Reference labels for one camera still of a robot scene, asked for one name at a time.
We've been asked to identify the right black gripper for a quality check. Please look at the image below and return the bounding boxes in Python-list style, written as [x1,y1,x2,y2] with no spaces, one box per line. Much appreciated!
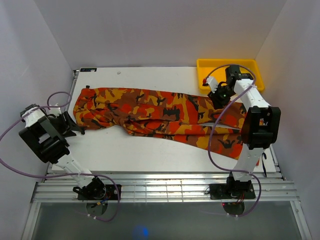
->
[207,84,236,111]

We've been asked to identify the orange camouflage trousers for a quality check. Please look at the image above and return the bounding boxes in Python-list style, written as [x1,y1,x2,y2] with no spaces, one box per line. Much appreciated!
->
[73,87,247,160]

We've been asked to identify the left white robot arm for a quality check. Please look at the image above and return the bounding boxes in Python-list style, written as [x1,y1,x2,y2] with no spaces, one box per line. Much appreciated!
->
[19,104,107,200]

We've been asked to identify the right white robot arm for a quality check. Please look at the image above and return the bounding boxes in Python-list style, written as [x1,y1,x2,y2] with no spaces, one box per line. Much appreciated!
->
[203,64,281,201]

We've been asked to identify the yellow plastic tray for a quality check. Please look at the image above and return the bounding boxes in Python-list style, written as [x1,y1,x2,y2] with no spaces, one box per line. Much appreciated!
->
[196,58,265,95]

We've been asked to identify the dark label sticker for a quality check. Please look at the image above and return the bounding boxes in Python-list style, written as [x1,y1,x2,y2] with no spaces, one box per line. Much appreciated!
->
[79,67,97,73]

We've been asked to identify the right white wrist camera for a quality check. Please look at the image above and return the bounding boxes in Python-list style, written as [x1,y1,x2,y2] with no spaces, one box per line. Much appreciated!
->
[202,76,219,93]

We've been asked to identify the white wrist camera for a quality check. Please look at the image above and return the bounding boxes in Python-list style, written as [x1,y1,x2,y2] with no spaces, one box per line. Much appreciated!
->
[20,104,62,128]
[202,76,219,93]

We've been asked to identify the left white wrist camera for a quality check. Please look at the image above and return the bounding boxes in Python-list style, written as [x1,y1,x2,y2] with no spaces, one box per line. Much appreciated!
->
[20,104,62,128]

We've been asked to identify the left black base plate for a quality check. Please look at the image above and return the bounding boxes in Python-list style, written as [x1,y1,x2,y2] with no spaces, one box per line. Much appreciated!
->
[76,184,122,201]

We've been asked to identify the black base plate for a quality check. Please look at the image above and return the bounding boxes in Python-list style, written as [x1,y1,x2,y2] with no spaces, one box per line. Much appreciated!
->
[208,183,256,200]
[76,184,122,201]

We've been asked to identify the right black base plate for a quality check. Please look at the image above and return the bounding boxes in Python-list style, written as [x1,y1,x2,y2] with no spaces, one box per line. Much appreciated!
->
[208,183,256,200]

